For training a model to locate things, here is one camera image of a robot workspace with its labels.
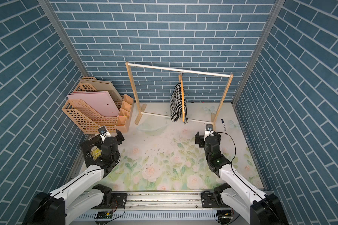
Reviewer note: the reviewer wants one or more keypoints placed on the pink file folder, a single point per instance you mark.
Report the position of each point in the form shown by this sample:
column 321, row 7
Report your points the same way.
column 101, row 102

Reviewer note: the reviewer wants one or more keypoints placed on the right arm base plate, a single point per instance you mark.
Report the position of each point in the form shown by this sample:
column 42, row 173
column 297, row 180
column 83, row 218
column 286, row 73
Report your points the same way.
column 212, row 200

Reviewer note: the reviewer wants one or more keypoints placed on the small green circuit board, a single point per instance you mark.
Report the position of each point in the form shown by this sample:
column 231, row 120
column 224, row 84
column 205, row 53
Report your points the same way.
column 104, row 215

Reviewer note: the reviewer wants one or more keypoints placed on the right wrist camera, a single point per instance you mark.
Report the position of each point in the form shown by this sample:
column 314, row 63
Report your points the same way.
column 209, row 130

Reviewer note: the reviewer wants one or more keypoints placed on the floral table mat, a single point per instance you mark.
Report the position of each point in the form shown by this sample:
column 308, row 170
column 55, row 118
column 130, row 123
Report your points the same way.
column 159, row 154

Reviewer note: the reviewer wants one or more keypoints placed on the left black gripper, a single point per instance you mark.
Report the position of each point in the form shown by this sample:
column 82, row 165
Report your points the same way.
column 119, row 140

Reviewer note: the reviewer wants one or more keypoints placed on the beige file folder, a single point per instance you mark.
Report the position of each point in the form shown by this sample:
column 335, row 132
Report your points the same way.
column 89, row 85

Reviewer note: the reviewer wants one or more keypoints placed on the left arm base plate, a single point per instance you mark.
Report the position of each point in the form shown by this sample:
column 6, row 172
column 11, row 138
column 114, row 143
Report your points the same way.
column 115, row 201

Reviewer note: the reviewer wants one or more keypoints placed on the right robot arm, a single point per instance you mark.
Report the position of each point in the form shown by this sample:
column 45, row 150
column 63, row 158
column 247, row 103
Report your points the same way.
column 252, row 204

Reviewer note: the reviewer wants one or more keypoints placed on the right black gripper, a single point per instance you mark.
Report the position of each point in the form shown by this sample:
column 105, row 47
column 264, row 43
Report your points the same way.
column 202, row 139

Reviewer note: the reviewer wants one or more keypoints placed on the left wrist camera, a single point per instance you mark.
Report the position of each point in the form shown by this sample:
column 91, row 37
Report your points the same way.
column 103, row 133

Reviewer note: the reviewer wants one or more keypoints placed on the peach plastic file organizer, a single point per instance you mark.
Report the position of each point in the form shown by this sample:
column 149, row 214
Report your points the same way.
column 89, row 121

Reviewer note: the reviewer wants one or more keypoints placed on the aluminium mounting rail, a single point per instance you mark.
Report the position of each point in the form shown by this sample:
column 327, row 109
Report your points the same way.
column 163, row 206

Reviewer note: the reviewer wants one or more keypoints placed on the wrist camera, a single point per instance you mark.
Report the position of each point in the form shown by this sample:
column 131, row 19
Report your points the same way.
column 103, row 133
column 209, row 130

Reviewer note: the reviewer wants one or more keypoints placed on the wooden clothes rack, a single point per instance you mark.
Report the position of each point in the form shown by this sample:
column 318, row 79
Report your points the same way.
column 141, row 109

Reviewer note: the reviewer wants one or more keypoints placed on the wooden clothes hanger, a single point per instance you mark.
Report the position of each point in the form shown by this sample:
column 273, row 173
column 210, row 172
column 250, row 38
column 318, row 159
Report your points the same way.
column 182, row 95

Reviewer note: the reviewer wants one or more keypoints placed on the black white houndstooth scarf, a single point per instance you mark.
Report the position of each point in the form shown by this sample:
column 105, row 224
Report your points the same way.
column 176, row 105

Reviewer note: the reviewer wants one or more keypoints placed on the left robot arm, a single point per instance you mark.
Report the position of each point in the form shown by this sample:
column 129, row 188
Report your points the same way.
column 64, row 204

